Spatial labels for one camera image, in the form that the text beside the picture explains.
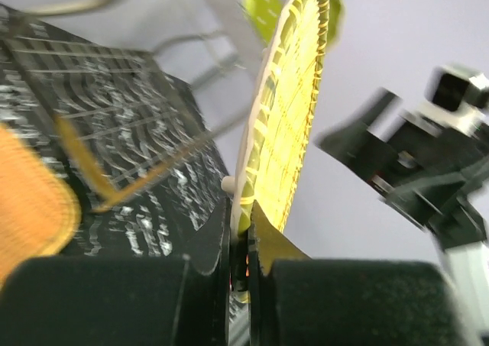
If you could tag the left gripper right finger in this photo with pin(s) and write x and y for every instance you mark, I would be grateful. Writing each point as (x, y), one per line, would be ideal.
(297, 300)

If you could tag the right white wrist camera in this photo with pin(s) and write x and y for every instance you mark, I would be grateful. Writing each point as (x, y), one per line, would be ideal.
(456, 98)

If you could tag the green scalloped plate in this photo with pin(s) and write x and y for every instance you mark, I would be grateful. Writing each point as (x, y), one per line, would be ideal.
(276, 132)
(264, 14)

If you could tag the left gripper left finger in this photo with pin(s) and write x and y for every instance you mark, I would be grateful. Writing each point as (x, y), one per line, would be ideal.
(176, 300)

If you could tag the steel wire dish rack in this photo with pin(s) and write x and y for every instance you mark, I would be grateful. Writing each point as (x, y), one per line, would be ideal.
(113, 112)

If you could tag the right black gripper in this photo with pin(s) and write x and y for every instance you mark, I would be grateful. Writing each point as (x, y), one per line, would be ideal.
(426, 178)

